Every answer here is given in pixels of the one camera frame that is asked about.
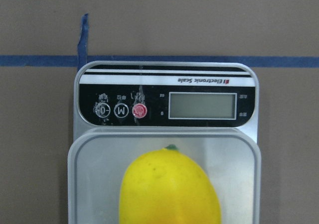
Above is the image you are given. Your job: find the silver electronic kitchen scale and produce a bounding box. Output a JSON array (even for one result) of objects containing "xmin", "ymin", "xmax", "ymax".
[{"xmin": 68, "ymin": 61, "xmax": 261, "ymax": 224}]

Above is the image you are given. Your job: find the yellow mango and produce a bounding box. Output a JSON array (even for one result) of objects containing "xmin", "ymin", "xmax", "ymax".
[{"xmin": 119, "ymin": 144, "xmax": 222, "ymax": 224}]

